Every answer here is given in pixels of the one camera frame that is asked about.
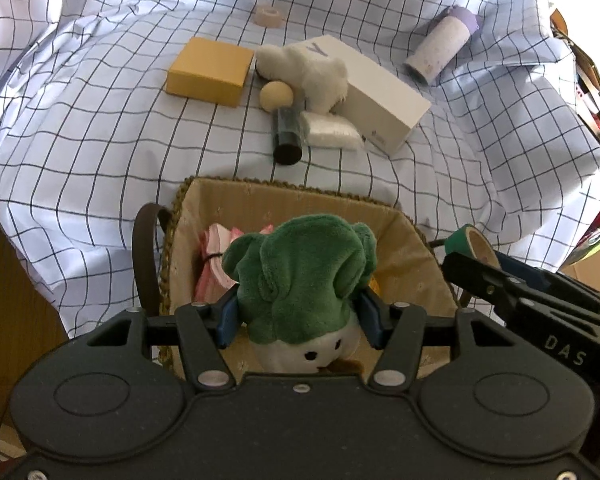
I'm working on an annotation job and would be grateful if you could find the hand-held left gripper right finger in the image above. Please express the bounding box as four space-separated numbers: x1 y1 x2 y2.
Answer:
355 290 521 392

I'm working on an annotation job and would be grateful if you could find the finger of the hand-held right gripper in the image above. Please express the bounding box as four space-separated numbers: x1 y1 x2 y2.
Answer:
441 251 531 323
495 250 600 311

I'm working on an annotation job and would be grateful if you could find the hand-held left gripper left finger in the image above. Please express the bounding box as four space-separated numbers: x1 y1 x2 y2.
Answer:
87 287 241 393

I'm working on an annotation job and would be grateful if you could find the green tape roll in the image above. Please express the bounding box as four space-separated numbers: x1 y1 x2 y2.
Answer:
445 224 501 268

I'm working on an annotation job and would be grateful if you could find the pink striped cloth bundle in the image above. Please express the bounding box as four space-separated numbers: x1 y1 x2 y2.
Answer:
195 222 273 301

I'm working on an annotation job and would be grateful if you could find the green and white plush toy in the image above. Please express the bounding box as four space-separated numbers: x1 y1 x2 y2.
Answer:
221 214 378 376

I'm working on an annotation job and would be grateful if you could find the woven basket with beige liner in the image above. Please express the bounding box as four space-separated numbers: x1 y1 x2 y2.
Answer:
132 176 476 381

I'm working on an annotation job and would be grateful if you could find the white tissue packet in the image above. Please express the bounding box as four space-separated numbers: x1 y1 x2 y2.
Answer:
300 111 363 150

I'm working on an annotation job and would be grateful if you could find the white fluffy plush toy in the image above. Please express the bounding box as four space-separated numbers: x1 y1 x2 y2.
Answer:
255 42 351 113

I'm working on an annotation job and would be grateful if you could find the white tape roll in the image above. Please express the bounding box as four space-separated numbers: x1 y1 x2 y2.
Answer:
252 5 286 28

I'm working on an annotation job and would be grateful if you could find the cluttered metal shelf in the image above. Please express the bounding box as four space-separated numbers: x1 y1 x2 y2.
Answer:
550 7 600 146

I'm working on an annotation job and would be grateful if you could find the white checked cloth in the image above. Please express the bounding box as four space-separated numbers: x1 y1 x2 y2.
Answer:
0 0 600 341

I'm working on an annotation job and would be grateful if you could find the white rectangular box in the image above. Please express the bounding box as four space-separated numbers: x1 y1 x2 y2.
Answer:
307 35 432 155

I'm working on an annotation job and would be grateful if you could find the beige ball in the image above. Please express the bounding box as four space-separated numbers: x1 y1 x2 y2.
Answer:
259 81 295 112

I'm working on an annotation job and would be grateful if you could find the white bottle with purple cap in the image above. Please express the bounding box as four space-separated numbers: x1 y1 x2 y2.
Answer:
404 5 485 85

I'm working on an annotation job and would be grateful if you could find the yellow cardboard box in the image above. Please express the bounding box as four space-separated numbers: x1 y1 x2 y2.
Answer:
165 36 255 108

